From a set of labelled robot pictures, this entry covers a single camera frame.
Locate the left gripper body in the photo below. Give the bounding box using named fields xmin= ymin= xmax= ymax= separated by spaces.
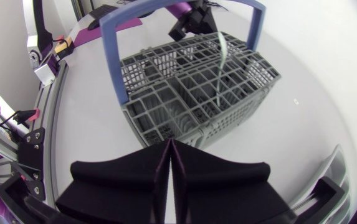
xmin=168 ymin=0 xmax=219 ymax=42

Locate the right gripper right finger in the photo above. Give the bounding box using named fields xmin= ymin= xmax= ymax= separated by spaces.
xmin=170 ymin=138 xmax=295 ymax=224

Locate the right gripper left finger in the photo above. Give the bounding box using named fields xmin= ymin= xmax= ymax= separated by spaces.
xmin=55 ymin=138 xmax=172 ymax=224

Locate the grey cutlery basket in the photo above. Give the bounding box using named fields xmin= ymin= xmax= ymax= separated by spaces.
xmin=99 ymin=0 xmax=282 ymax=150

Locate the pale plastic spoon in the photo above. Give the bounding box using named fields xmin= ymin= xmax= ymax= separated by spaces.
xmin=216 ymin=31 xmax=229 ymax=107

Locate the dark mat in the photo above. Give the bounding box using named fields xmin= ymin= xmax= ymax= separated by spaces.
xmin=72 ymin=17 xmax=143 ymax=48

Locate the black keyboard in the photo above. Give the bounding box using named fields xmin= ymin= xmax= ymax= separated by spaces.
xmin=88 ymin=4 xmax=119 ymax=20

